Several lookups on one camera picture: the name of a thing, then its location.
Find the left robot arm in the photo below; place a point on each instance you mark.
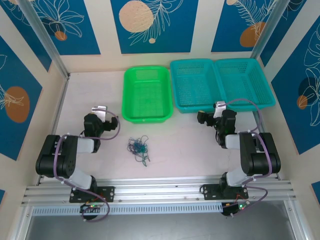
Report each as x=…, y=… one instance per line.
x=57, y=155

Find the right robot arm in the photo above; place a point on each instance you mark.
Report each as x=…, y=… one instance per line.
x=260, y=155

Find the teal plastic basket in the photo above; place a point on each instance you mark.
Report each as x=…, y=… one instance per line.
x=197, y=85
x=245, y=82

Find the green plastic basket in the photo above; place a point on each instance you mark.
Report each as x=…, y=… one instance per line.
x=147, y=95

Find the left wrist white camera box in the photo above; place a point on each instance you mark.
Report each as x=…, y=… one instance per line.
x=98, y=112

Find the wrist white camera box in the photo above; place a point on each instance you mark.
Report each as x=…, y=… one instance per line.
x=220, y=107
x=98, y=112

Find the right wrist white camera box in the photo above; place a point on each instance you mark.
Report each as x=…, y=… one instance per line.
x=220, y=107

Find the blue botanical wall poster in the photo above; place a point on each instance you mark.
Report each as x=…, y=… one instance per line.
x=82, y=37
x=225, y=25
x=175, y=37
x=15, y=75
x=287, y=30
x=25, y=37
x=287, y=100

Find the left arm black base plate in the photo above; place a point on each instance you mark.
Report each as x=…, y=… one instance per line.
x=107, y=193

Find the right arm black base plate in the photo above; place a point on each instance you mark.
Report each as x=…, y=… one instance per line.
x=211, y=192

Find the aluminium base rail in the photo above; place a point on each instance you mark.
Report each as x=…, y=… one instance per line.
x=155, y=188

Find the aluminium corner post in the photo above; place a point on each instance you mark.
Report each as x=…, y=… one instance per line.
x=47, y=42
x=266, y=30

